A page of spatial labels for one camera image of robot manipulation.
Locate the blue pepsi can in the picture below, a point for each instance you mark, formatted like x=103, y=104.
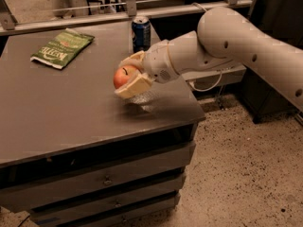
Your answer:
x=141, y=33

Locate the top grey drawer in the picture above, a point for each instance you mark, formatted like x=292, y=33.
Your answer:
x=24, y=198

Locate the grey drawer cabinet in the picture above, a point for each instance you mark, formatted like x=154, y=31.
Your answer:
x=56, y=124

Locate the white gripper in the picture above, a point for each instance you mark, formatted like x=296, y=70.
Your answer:
x=156, y=61

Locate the green kettle chips bag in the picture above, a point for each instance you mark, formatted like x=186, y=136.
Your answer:
x=62, y=49

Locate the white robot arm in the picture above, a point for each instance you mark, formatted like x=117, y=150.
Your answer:
x=222, y=36

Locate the bottom grey drawer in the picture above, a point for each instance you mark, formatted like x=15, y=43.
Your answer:
x=131, y=211

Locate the grey drawer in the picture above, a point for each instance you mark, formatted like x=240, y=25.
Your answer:
x=24, y=198
x=108, y=199
x=131, y=211

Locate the middle grey drawer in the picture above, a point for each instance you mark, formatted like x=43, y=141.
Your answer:
x=108, y=199

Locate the grey metal frame rail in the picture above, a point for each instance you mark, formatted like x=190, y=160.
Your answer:
x=27, y=16

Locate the red apple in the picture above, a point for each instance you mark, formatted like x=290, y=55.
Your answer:
x=123, y=74

